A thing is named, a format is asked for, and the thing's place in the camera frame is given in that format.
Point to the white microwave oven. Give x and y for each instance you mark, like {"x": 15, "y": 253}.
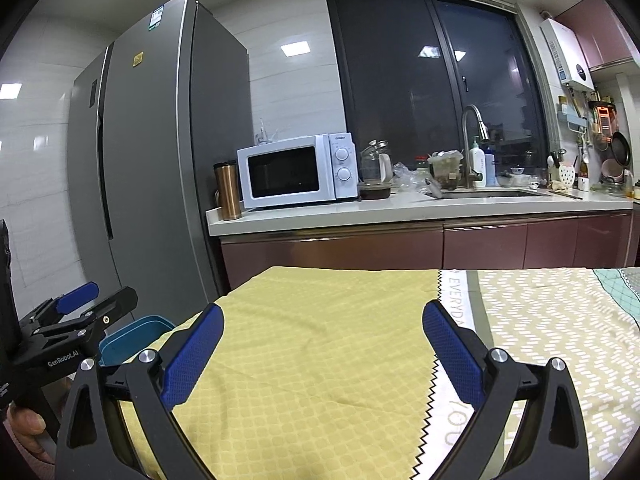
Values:
{"x": 298, "y": 171}

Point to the left hand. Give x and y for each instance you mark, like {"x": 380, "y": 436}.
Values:
{"x": 27, "y": 426}

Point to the copper thermos bottle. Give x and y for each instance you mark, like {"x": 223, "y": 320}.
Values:
{"x": 228, "y": 196}

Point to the blue trash bin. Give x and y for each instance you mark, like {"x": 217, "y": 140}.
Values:
{"x": 129, "y": 340}

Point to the grey double-door refrigerator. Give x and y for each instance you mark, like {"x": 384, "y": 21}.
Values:
{"x": 150, "y": 117}

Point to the steel kitchen faucet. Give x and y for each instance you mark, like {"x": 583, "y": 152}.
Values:
{"x": 473, "y": 129}

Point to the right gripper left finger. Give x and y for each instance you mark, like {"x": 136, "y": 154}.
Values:
{"x": 158, "y": 380}

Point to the black camera box left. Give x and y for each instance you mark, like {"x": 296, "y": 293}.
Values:
{"x": 11, "y": 334}

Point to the dark kitchen window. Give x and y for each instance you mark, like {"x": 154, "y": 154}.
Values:
{"x": 408, "y": 68}

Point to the white patterned tablecloth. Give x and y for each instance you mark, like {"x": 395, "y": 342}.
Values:
{"x": 587, "y": 317}

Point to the white water heater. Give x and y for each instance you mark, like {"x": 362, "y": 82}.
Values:
{"x": 568, "y": 58}

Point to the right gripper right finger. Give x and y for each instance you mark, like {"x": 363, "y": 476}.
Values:
{"x": 488, "y": 379}

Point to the white soap bottle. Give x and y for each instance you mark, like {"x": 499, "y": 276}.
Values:
{"x": 478, "y": 166}

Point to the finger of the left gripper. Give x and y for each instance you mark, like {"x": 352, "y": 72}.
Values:
{"x": 75, "y": 297}
{"x": 107, "y": 309}

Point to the black frying pan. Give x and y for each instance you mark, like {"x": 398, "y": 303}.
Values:
{"x": 620, "y": 149}

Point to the pink upper cabinet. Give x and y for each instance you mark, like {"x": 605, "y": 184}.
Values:
{"x": 600, "y": 33}

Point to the maroon kitchen counter cabinet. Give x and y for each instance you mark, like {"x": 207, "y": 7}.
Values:
{"x": 500, "y": 228}

